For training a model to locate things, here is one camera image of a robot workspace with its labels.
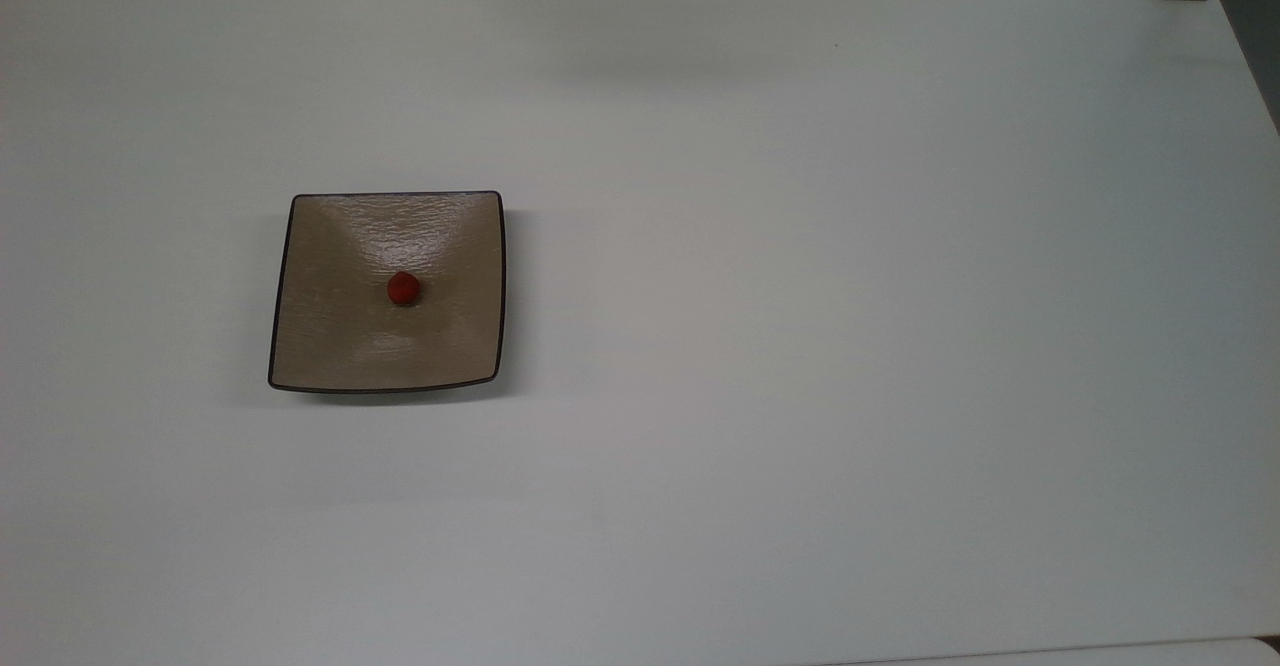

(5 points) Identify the square beige ceramic plate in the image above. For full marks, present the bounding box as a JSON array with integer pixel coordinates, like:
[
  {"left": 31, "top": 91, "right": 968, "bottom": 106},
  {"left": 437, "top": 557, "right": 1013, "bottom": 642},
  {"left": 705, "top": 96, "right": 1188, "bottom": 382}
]
[{"left": 267, "top": 190, "right": 507, "bottom": 395}]

